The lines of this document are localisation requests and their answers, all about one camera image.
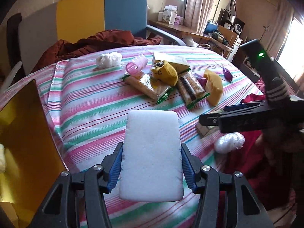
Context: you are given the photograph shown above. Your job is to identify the white carton on desk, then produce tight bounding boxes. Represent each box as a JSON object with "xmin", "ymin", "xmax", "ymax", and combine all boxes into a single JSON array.
[{"xmin": 158, "ymin": 5, "xmax": 178, "ymax": 25}]

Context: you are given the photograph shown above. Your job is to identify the cracker pack green ends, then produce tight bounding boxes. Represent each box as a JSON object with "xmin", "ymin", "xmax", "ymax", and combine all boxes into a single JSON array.
[{"xmin": 122, "ymin": 72, "xmax": 173, "ymax": 104}]

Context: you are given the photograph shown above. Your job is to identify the yellow sponge block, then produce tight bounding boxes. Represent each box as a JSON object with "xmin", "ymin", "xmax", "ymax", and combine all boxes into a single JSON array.
[{"xmin": 203, "ymin": 70, "xmax": 223, "ymax": 106}]

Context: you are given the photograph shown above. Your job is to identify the small purple candy packet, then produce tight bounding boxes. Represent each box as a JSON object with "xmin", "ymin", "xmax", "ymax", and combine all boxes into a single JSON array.
[{"xmin": 222, "ymin": 67, "xmax": 233, "ymax": 82}]

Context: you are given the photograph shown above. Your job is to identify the cream medicine box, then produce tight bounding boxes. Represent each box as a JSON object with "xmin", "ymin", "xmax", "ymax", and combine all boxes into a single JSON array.
[{"xmin": 152, "ymin": 51, "xmax": 190, "ymax": 74}]

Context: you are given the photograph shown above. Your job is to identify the small cardboard box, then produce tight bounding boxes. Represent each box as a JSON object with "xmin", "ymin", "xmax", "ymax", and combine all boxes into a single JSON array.
[{"xmin": 196, "ymin": 109, "xmax": 224, "ymax": 137}]

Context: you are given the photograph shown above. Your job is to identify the red clothing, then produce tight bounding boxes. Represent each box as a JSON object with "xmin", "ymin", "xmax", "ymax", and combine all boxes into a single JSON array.
[{"xmin": 223, "ymin": 94, "xmax": 297, "ymax": 210}]

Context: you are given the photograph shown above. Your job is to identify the dark red blanket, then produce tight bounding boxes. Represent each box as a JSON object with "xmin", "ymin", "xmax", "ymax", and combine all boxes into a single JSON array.
[{"xmin": 31, "ymin": 29, "xmax": 162, "ymax": 73}]

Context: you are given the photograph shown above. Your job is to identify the pink hair roller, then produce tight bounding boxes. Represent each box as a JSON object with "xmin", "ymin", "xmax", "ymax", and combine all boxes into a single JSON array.
[{"xmin": 125, "ymin": 55, "xmax": 148, "ymax": 75}]

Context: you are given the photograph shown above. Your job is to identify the striped bed sheet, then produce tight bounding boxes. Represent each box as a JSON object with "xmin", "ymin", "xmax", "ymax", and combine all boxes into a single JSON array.
[{"xmin": 1, "ymin": 45, "xmax": 261, "ymax": 227}]

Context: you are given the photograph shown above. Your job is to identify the purple snack packet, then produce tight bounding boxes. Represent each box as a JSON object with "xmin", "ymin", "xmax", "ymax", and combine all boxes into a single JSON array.
[{"xmin": 193, "ymin": 73, "xmax": 207, "ymax": 88}]

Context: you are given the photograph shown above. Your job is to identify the white plastic bag ball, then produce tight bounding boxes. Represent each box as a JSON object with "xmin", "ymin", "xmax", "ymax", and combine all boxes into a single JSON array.
[{"xmin": 214, "ymin": 132, "xmax": 245, "ymax": 154}]

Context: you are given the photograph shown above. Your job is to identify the white foam sponge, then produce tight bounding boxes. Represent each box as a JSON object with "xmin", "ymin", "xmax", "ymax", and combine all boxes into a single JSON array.
[{"xmin": 119, "ymin": 110, "xmax": 183, "ymax": 202}]

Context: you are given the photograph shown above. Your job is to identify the cracker pack black stripe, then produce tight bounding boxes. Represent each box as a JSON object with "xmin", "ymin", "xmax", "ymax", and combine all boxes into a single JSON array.
[{"xmin": 177, "ymin": 68, "xmax": 210, "ymax": 110}]

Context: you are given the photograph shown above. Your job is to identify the wooden desk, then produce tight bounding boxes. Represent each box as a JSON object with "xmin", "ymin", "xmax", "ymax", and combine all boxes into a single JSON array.
[{"xmin": 148, "ymin": 19, "xmax": 234, "ymax": 53}]

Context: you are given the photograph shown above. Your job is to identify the blue bag on desk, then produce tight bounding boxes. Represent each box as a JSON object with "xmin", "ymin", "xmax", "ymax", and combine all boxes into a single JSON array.
[{"xmin": 203, "ymin": 20, "xmax": 219, "ymax": 35}]

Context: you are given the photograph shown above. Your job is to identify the grey yellow blue headboard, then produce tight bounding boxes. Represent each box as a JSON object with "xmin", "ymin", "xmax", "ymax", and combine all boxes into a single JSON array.
[{"xmin": 18, "ymin": 0, "xmax": 147, "ymax": 75}]

